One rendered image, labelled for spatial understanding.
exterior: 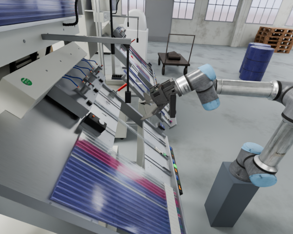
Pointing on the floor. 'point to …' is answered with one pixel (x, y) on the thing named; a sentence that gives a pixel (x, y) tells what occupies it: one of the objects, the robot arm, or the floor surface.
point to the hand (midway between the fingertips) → (141, 112)
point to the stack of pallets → (263, 37)
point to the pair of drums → (256, 61)
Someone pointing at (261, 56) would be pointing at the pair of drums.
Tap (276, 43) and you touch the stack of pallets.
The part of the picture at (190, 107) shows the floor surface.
